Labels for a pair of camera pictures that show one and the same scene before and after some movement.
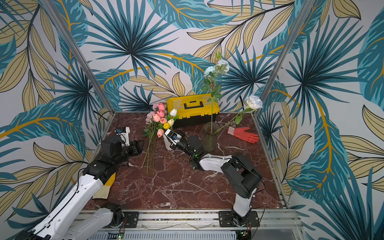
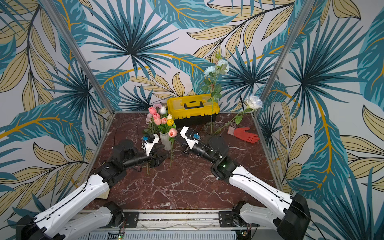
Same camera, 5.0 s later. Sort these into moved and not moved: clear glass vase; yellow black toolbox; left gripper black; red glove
Moved: left gripper black
Not moved: red glove; yellow black toolbox; clear glass vase
